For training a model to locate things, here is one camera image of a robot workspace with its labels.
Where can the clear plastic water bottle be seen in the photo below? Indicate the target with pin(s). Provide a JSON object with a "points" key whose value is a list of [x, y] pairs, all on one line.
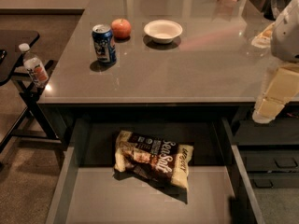
{"points": [[34, 66]]}

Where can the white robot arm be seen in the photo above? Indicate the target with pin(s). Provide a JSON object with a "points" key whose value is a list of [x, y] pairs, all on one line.
{"points": [[284, 43]]}

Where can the brown sea salt chip bag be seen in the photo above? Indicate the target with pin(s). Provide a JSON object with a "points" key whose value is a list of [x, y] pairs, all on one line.
{"points": [[153, 158]]}

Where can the open grey top drawer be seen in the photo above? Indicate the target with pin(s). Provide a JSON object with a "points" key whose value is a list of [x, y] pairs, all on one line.
{"points": [[91, 191]]}

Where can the white paper bowl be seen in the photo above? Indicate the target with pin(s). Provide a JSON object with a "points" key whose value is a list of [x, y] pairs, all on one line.
{"points": [[163, 31]]}

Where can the black side table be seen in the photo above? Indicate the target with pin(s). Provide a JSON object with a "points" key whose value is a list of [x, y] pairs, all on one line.
{"points": [[11, 62]]}

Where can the red apple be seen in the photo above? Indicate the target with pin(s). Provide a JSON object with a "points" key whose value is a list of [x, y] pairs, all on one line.
{"points": [[121, 28]]}

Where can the glass jar of pastries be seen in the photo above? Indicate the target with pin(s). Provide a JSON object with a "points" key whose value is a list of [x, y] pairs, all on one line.
{"points": [[262, 40]]}

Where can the blue soda can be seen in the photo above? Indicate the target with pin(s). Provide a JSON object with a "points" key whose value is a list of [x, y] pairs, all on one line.
{"points": [[104, 44]]}

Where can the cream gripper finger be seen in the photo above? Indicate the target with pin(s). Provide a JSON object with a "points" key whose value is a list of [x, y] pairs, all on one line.
{"points": [[280, 85]]}

